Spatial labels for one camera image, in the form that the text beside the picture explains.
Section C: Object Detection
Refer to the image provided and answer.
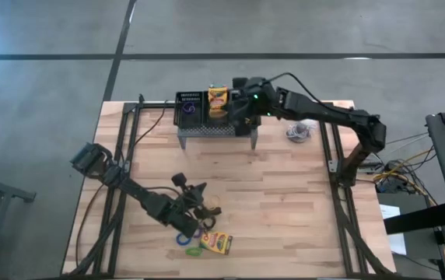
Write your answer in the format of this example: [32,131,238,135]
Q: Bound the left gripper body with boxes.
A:
[152,194,202,239]

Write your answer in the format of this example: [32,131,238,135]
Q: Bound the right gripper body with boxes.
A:
[234,87,255,137]

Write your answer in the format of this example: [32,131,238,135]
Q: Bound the black coil keychain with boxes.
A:
[201,216,219,232]

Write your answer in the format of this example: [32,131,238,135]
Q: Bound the yellow green crayon box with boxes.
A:
[207,82,230,120]

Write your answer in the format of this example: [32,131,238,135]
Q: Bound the crayon box with torn flap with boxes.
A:
[198,230,234,256]

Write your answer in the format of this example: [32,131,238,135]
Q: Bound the grey metal riser shelf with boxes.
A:
[176,123,260,151]

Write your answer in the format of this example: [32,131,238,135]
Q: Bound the grey metal stand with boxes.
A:
[0,170,37,280]

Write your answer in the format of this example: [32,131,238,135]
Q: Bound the white paper sheet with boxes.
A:
[379,203,408,257]

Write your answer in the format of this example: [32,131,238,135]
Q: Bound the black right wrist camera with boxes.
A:
[231,76,265,91]

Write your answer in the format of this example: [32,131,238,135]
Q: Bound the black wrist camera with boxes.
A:
[170,172,208,204]
[231,76,265,91]

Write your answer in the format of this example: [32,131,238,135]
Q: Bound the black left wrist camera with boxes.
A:
[170,172,208,204]

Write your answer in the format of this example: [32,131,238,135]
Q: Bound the white coiled lamp cable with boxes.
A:
[284,118,319,144]

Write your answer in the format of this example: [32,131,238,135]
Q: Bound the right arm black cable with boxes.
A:
[263,72,350,114]

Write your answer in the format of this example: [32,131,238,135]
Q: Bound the black aluminium table frame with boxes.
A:
[65,93,398,279]

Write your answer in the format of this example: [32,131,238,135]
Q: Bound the brown cable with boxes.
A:
[74,182,109,269]

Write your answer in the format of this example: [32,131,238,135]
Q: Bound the yellow and black cable bundle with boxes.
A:
[372,145,440,198]

